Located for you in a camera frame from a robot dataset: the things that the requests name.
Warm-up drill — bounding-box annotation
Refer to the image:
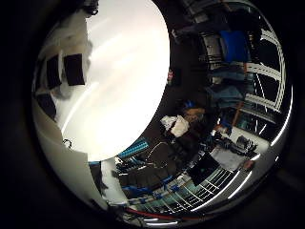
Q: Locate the black flat screen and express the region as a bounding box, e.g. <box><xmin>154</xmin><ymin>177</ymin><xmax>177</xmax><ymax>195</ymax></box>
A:
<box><xmin>186</xmin><ymin>153</ymin><xmax>221</xmax><ymax>187</ymax></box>

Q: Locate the blue plastic chair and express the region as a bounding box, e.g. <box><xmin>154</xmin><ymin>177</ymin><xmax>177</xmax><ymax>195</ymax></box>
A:
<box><xmin>218</xmin><ymin>30</ymin><xmax>251</xmax><ymax>64</ymax></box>

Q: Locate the person in blue clothes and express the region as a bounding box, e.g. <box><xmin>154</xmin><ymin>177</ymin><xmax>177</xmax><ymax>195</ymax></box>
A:
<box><xmin>205</xmin><ymin>67</ymin><xmax>255</xmax><ymax>109</ymax></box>

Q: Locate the blue striped panel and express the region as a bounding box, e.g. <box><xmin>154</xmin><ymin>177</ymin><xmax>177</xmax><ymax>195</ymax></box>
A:
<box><xmin>117</xmin><ymin>136</ymin><xmax>151</xmax><ymax>159</ymax></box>

